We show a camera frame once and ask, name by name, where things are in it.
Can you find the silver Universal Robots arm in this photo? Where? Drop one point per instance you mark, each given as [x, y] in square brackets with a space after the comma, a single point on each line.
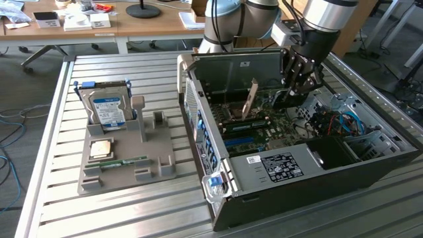
[231, 15]

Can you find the perforated silver drive cage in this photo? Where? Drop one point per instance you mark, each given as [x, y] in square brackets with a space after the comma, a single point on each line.
[317, 105]

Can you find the silver disk bay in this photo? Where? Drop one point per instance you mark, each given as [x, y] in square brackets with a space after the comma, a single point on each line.
[370, 146]

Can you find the brown cardboard box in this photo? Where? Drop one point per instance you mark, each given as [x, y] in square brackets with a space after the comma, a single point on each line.
[198, 10]

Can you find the red object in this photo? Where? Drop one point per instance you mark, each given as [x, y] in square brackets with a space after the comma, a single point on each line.
[103, 7]

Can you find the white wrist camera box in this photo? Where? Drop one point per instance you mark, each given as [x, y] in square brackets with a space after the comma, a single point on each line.
[281, 34]

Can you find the CPU chip with metal lid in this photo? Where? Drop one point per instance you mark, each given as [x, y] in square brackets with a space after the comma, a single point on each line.
[101, 148]

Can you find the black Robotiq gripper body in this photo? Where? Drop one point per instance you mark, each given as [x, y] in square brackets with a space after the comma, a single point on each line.
[316, 47]

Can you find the open black PC case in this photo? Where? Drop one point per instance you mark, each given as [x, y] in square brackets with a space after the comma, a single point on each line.
[298, 198]

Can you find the black expansion slot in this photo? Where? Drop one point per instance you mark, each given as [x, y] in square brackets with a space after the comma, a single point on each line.
[246, 149]

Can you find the stack of papers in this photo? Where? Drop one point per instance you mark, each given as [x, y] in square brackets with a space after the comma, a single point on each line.
[189, 22]

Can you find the white paper tag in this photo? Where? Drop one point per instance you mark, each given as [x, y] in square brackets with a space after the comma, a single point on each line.
[17, 25]

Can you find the silver hard disk blue label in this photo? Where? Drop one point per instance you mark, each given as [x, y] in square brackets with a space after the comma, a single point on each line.
[106, 109]

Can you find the wooden desk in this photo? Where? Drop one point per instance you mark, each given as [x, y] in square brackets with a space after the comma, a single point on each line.
[33, 33]

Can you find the blue disk caddy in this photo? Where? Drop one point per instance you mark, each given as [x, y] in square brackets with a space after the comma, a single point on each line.
[87, 84]

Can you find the grey power supply unit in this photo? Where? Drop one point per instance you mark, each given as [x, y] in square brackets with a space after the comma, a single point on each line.
[245, 178]

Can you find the plain white box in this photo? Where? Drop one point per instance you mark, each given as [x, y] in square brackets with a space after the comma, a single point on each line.
[99, 21]

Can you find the clear plastic bag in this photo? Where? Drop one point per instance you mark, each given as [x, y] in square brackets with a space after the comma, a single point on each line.
[14, 12]

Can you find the grey parts rack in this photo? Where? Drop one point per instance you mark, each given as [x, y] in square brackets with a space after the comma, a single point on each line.
[133, 148]

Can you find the CPU socket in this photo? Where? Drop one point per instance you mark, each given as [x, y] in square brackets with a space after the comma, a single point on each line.
[234, 112]

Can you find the black round lamp base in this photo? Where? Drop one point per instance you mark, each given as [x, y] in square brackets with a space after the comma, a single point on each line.
[143, 11]

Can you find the blue expansion slot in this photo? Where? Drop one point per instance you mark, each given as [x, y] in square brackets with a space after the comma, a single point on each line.
[238, 142]

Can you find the black and white box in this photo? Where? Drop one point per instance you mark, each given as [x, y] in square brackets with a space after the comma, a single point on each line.
[46, 18]

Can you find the white box with round part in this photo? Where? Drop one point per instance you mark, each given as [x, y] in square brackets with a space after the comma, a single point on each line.
[78, 22]

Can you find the blue case latch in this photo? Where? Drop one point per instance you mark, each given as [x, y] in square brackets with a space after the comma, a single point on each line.
[215, 181]

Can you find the green RAM stick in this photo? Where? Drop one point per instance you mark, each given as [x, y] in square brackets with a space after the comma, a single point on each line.
[115, 163]

